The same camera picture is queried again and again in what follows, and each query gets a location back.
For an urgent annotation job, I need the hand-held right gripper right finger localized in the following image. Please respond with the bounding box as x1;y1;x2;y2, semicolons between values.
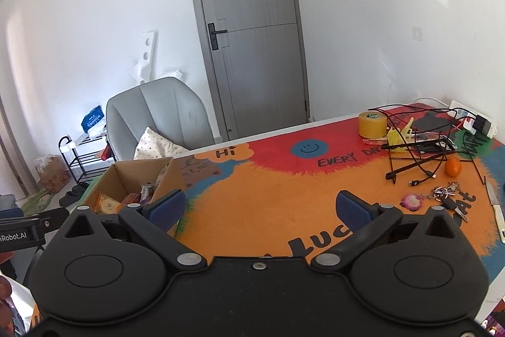
312;191;466;274

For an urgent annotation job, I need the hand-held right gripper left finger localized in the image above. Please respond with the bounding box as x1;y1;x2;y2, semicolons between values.
53;190;208;274

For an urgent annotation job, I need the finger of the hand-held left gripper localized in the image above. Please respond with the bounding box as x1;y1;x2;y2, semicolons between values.
37;208;75;234

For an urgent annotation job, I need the white orange bread packet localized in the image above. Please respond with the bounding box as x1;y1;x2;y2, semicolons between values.
94;194;125;215

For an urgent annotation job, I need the green floor mat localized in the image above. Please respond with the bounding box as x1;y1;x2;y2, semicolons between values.
21;189;56;217

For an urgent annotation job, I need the cardboard box with plastic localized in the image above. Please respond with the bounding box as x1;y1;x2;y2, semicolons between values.
33;154;72;193

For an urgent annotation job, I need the silver foil bag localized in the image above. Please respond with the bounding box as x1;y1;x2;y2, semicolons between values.
8;278;36;337

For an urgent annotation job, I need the white dotted pillow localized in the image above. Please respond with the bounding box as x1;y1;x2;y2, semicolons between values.
133;127;190;161

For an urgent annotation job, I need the black shoe rack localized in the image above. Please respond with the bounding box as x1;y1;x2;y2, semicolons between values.
59;135;117;184

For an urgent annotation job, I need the yellow plastic bag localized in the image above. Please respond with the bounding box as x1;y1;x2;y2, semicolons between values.
387;117;417;152

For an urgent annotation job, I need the yellow tape roll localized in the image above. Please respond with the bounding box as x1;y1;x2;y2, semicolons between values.
358;111;388;138

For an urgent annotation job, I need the bunch of keys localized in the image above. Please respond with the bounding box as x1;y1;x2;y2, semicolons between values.
426;182;470;223

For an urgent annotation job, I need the grey chair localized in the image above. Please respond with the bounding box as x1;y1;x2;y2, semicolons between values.
106;76;216;162

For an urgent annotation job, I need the blue plastic bag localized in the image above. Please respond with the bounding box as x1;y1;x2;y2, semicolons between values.
81;105;103;130

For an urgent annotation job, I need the orange fruit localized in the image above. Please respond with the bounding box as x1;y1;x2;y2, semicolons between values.
444;157;462;177

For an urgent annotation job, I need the knife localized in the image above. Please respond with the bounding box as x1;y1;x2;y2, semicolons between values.
484;179;505;243

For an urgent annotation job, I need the white power strip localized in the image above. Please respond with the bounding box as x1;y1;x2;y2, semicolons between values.
450;100;498;138

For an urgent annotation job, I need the white foam board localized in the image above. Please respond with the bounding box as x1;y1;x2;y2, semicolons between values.
130;30;158;85

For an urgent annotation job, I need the black charger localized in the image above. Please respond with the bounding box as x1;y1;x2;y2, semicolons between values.
473;114;492;132

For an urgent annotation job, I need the grey door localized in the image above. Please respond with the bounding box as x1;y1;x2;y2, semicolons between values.
183;0;312;142

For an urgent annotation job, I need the pink keychain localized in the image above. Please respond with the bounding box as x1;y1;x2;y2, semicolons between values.
400;193;426;212

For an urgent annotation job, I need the black cable with large plug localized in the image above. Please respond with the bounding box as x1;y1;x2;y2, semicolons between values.
408;106;480;188

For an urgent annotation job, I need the black cable with small plug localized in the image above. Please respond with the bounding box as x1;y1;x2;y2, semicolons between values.
369;106;490;180

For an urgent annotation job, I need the black door handle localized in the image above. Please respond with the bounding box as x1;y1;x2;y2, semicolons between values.
207;22;228;51

